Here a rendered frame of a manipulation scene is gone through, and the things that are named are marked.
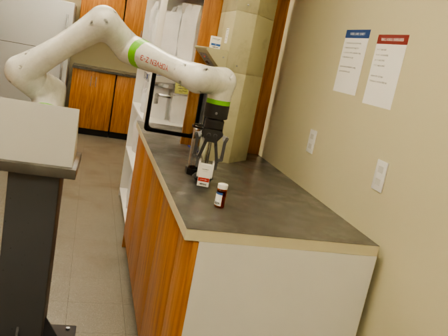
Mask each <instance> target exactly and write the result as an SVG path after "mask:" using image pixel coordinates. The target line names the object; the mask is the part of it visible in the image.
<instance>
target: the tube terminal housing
mask: <svg viewBox="0 0 448 336"><path fill-rule="evenodd" d="M273 23H274V21H272V20H270V19H267V18H264V17H262V16H259V15H256V14H252V13H247V12H243V11H238V10H236V11H228V12H223V13H221V18H220V22H219V29H218V34H217V36H218V37H222V40H221V46H220V49H221V50H225V51H228V52H229V53H228V58H227V64H226V68H228V69H230V70H232V72H234V74H235V76H236V79H237V84H236V88H235V90H234V92H233V95H232V98H231V103H230V107H229V113H228V117H227V120H224V126H223V135H224V136H226V137H228V138H229V140H228V142H227V143H226V147H225V153H224V157H223V161H222V162H221V163H234V162H238V161H246V158H247V152H248V148H249V142H250V138H251V132H252V128H253V122H254V118H255V112H256V108H257V102H258V98H259V92H260V88H261V82H262V78H263V72H264V68H265V62H266V58H267V52H268V49H269V43H270V39H271V33H272V29H273ZM227 28H229V35H228V39H227V44H226V43H224V40H225V34H226V30H227ZM222 146H223V138H220V140H218V142H217V150H218V158H220V156H221V150H222ZM214 160H215V148H214V143H212V144H211V150H210V154H209V161H214Z"/></svg>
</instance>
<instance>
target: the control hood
mask: <svg viewBox="0 0 448 336"><path fill-rule="evenodd" d="M195 48H196V50H197V52H198V53H199V52H201V53H206V54H207V56H208V58H209V59H210V60H211V62H212V64H213V65H214V66H215V67H226V64H227V58H228V53H229V52H228V51H225V50H221V49H215V48H211V47H204V46H198V45H196V46H195ZM199 54H200V53H199ZM200 56H201V55H200ZM201 58H202V57H201ZM202 59H203V58H202ZM204 62H205V61H204ZM205 64H206V63H205ZM206 65H207V64H206Z"/></svg>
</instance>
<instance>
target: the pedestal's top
mask: <svg viewBox="0 0 448 336"><path fill-rule="evenodd" d="M81 154H82V153H80V152H77V154H76V157H75V161H74V164H73V167H72V168H70V167H60V166H54V165H45V164H39V163H29V162H23V161H13V160H7V159H0V171H8V172H14V173H24V174H30V175H40V176H46V177H56V178H62V179H72V180H75V178H76V175H77V172H78V168H79V165H80V162H81Z"/></svg>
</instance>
